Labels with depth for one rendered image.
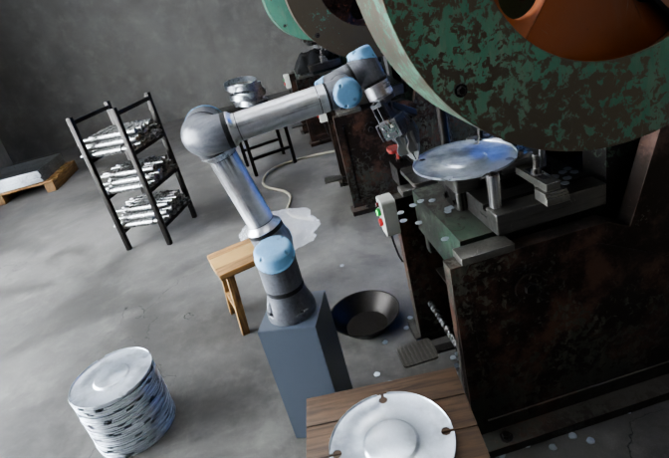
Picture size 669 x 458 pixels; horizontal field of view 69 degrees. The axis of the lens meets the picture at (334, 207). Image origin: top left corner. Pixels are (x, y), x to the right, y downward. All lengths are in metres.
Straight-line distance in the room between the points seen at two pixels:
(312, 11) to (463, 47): 1.79
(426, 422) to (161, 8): 7.25
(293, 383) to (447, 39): 1.13
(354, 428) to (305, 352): 0.32
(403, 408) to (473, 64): 0.82
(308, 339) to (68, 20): 7.19
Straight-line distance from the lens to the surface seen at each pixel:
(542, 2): 1.01
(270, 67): 7.90
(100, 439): 2.02
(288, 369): 1.57
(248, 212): 1.48
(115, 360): 2.07
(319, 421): 1.33
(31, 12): 8.36
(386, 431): 1.25
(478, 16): 0.87
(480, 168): 1.36
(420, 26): 0.83
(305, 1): 2.59
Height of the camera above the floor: 1.30
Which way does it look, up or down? 24 degrees down
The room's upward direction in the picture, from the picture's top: 14 degrees counter-clockwise
